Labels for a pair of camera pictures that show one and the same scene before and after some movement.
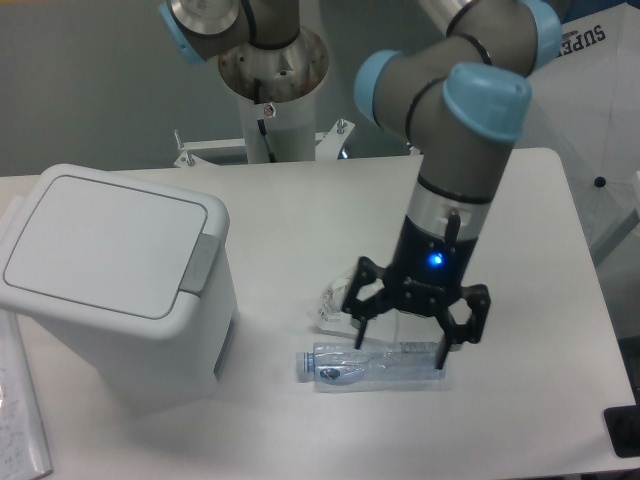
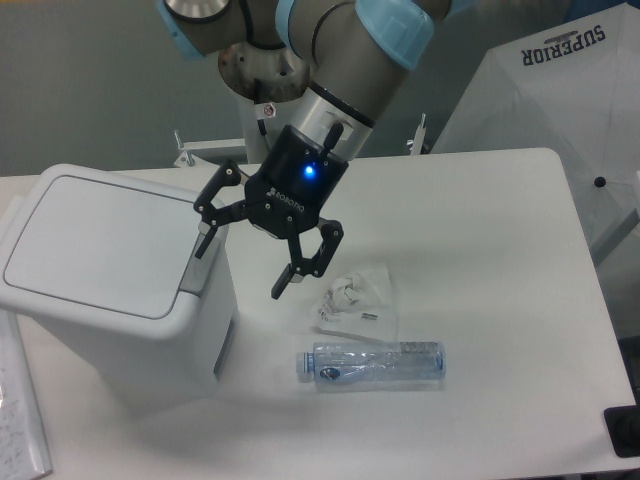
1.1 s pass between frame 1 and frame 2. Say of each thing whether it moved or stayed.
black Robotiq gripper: moved
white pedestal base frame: stayed
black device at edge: stayed
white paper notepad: stayed
